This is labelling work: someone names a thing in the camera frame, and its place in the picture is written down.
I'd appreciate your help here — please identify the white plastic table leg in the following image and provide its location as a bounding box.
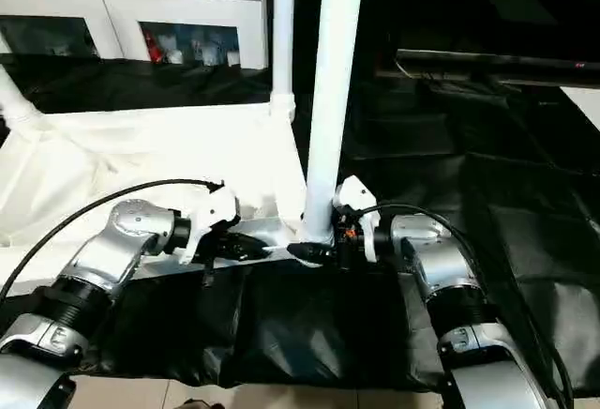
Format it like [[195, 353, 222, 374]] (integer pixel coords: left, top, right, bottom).
[[299, 0, 368, 246], [0, 33, 41, 131], [270, 0, 296, 125]]

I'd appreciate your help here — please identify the black plastic mat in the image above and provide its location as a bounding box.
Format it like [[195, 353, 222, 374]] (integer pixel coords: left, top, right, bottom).
[[0, 52, 600, 389]]

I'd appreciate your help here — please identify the white cabinet with glass doors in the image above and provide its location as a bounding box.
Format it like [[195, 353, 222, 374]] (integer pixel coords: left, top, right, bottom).
[[0, 0, 276, 70]]

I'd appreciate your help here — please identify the white flat board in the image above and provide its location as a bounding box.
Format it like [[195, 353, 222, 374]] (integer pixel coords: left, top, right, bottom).
[[560, 84, 600, 131]]

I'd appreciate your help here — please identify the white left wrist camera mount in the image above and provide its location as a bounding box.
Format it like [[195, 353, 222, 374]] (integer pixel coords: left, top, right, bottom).
[[185, 186, 243, 265]]

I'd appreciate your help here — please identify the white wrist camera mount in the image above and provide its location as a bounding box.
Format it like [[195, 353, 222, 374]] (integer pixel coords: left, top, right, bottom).
[[185, 186, 243, 265], [335, 175, 381, 264]]

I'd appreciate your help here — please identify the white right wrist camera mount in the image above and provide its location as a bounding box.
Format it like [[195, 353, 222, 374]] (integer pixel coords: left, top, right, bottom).
[[335, 175, 381, 264]]

